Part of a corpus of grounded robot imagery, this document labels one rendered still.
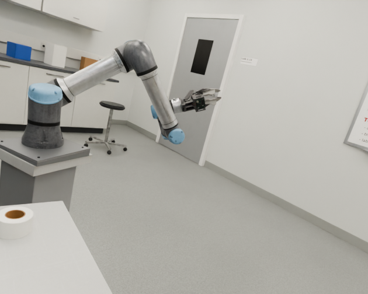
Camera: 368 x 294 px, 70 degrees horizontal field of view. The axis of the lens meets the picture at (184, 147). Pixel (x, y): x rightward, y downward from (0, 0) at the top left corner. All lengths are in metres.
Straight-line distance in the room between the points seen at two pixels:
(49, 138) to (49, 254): 0.59
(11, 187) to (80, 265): 0.69
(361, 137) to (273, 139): 0.92
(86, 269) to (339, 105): 2.97
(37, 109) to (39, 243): 0.59
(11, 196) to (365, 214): 2.98
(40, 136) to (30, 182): 0.17
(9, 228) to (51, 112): 0.57
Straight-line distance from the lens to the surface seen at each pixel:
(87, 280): 0.60
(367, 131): 3.16
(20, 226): 0.68
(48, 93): 1.12
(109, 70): 1.26
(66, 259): 0.64
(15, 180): 1.23
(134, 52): 1.16
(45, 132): 1.15
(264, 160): 3.52
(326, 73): 3.35
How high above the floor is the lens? 1.17
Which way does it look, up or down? 14 degrees down
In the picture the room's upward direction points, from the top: 15 degrees clockwise
